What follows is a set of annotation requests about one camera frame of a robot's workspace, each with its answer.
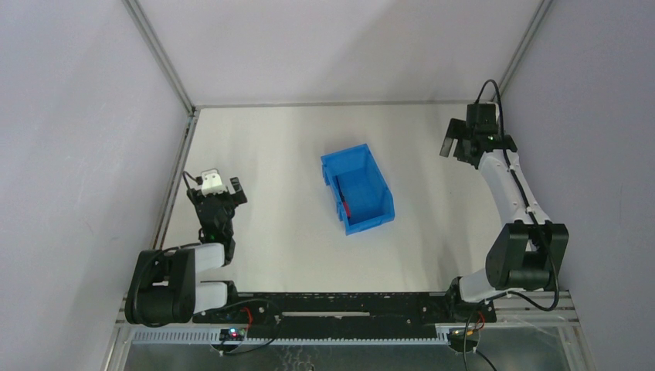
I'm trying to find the red handled screwdriver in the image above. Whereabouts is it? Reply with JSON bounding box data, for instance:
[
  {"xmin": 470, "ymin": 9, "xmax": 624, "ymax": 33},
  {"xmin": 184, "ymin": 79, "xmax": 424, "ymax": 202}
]
[{"xmin": 338, "ymin": 190, "xmax": 351, "ymax": 219}]

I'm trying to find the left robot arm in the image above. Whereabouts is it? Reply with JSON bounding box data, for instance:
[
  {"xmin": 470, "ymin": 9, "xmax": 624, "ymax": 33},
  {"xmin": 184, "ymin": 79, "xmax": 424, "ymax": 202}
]
[{"xmin": 124, "ymin": 169, "xmax": 247, "ymax": 328}]

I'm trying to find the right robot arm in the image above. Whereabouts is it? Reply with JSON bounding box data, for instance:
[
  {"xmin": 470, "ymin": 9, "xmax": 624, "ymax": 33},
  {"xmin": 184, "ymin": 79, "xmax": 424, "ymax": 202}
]
[{"xmin": 440, "ymin": 118, "xmax": 569, "ymax": 311}]

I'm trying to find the blue plastic storage bin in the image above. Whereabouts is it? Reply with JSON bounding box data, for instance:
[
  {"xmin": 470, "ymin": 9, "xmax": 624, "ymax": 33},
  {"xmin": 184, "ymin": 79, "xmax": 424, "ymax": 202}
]
[{"xmin": 321, "ymin": 144, "xmax": 395, "ymax": 235}]

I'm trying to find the left controller board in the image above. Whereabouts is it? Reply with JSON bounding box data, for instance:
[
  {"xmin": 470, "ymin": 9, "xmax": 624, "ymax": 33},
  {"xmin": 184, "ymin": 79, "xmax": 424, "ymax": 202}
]
[{"xmin": 219, "ymin": 328, "xmax": 247, "ymax": 343}]

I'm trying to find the controller board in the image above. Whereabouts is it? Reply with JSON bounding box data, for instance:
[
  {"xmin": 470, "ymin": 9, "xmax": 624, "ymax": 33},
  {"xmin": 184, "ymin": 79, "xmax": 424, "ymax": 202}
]
[
  {"xmin": 447, "ymin": 328, "xmax": 479, "ymax": 353},
  {"xmin": 219, "ymin": 328, "xmax": 247, "ymax": 343}
]

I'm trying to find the right controller board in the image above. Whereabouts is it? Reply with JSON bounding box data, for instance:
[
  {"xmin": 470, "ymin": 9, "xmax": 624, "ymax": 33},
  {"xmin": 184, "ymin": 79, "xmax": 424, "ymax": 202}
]
[{"xmin": 447, "ymin": 328, "xmax": 479, "ymax": 353}]

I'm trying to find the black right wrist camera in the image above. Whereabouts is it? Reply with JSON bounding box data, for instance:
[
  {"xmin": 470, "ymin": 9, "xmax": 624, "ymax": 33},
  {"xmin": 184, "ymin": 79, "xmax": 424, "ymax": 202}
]
[{"xmin": 465, "ymin": 103, "xmax": 500, "ymax": 135}]

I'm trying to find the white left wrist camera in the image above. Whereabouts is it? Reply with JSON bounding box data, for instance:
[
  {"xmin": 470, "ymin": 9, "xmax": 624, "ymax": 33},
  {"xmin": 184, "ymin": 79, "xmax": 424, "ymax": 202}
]
[{"xmin": 200, "ymin": 168, "xmax": 228, "ymax": 196}]

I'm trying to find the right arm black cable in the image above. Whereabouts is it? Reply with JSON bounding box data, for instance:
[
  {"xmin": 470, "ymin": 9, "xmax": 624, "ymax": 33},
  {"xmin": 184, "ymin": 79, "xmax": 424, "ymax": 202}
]
[{"xmin": 473, "ymin": 79, "xmax": 560, "ymax": 312}]

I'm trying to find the aluminium frame front rail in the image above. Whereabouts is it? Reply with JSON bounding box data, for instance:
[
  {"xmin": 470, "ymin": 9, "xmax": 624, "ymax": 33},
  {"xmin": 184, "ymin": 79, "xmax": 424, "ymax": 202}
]
[{"xmin": 116, "ymin": 292, "xmax": 579, "ymax": 345}]

